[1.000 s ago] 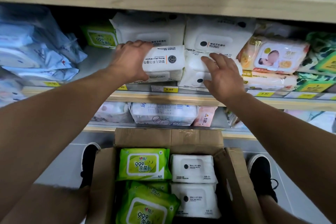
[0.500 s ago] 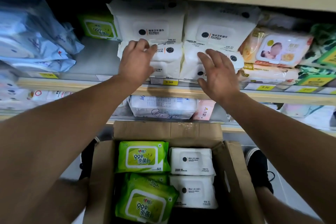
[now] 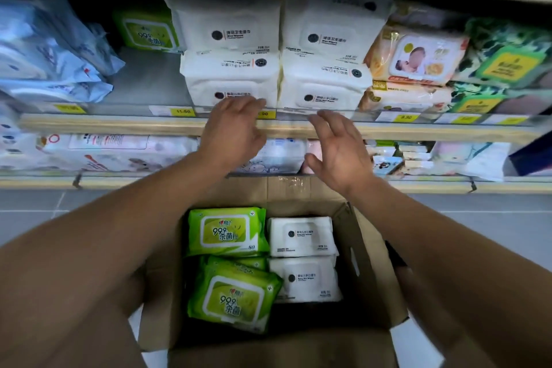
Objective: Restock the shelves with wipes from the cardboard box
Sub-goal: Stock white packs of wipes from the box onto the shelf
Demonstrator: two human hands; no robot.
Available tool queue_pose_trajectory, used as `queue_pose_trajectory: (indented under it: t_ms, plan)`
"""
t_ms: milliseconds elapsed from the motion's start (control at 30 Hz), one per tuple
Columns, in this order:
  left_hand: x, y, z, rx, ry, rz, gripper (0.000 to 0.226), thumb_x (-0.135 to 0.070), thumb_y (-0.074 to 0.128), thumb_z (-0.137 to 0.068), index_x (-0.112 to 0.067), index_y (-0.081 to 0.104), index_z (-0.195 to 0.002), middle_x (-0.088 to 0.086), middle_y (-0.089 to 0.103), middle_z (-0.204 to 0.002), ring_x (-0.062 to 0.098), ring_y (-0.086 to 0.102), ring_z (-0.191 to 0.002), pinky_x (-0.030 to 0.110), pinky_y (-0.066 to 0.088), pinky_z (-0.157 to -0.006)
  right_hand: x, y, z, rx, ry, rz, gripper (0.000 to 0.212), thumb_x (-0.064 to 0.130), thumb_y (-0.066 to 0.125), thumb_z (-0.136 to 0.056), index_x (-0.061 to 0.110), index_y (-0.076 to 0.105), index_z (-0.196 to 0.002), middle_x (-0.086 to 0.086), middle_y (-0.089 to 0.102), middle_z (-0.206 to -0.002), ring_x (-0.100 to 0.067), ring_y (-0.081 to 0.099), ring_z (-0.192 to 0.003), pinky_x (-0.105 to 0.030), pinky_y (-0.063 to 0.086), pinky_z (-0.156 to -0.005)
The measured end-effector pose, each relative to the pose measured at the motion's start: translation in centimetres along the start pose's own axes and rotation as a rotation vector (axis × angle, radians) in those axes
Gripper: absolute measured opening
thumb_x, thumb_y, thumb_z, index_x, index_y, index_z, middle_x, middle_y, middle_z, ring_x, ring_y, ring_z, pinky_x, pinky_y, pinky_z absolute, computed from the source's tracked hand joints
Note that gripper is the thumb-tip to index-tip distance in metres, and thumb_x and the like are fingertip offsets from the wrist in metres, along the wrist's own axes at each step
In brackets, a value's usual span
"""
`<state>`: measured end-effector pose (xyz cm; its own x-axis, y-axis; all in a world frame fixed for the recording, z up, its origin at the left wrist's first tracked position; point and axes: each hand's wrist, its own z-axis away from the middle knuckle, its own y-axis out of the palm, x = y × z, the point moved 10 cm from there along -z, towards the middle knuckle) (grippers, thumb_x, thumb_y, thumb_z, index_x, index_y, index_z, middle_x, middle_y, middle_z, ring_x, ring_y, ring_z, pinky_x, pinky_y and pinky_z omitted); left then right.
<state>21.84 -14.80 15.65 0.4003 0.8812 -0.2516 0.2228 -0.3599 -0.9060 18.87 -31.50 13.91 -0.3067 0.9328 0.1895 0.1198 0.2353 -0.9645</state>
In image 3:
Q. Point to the person's right hand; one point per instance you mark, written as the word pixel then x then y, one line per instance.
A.
pixel 345 160

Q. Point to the person's left hand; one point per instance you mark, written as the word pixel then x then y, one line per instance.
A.
pixel 233 134

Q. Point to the small packet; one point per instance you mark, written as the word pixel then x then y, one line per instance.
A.
pixel 384 143

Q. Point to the small wipes packets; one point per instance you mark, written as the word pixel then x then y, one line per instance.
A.
pixel 418 158
pixel 387 165

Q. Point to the white blue tissue pack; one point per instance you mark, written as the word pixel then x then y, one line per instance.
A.
pixel 280 158

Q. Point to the large green wet wipes pack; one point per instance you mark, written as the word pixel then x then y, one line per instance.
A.
pixel 233 298
pixel 146 31
pixel 226 231
pixel 254 263

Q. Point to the brown cardboard box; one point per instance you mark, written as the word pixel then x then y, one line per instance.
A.
pixel 280 350

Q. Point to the stack of light blue wipes packs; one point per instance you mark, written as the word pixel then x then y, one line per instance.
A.
pixel 47 48

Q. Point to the person's left forearm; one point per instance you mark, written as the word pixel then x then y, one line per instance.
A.
pixel 86 260

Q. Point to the person's right forearm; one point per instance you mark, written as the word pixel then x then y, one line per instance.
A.
pixel 474 268

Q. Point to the black shelf joint clip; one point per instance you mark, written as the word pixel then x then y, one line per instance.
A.
pixel 77 181
pixel 472 185

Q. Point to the person's left leg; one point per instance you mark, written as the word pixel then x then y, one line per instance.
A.
pixel 129 294

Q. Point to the yellow white price tag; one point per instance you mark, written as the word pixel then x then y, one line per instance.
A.
pixel 172 111
pixel 457 118
pixel 397 117
pixel 504 120
pixel 266 115
pixel 70 108

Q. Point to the pastel floral towel pack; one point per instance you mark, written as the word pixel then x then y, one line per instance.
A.
pixel 450 156

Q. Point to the white pastel towel pack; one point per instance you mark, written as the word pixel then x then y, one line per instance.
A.
pixel 489 160

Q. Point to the grey plastic wrapped pack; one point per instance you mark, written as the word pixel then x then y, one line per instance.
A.
pixel 427 16

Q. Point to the dark blue printed pack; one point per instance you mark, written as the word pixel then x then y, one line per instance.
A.
pixel 532 156

